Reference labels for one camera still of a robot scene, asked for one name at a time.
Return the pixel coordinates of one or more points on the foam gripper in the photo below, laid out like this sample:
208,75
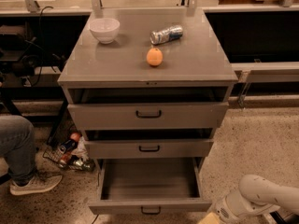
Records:
224,211

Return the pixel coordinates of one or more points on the grey bottom drawer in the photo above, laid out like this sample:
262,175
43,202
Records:
149,187

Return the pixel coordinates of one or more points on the grey drawer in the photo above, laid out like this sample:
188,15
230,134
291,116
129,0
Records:
145,108
149,144
149,187

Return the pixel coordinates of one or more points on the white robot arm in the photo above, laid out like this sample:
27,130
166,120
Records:
254,196

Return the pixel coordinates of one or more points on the grey middle drawer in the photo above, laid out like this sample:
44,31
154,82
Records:
149,144

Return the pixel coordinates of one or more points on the grey drawer cabinet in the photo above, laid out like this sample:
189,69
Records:
196,60

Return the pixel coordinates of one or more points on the grey top drawer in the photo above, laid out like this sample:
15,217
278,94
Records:
145,108

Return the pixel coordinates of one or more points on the orange fruit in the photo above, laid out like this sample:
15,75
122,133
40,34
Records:
154,57

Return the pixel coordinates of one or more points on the white sneaker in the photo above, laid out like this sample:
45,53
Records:
37,184

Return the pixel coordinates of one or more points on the crushed silver blue can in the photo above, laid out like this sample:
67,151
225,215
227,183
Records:
166,35

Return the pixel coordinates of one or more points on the person leg in jeans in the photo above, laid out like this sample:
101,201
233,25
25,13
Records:
17,147

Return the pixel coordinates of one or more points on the white bowl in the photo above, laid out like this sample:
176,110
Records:
105,30

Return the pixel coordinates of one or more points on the dark equipment on shelf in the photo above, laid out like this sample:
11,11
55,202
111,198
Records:
16,42

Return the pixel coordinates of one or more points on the wire basket with cans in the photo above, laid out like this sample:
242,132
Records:
70,154

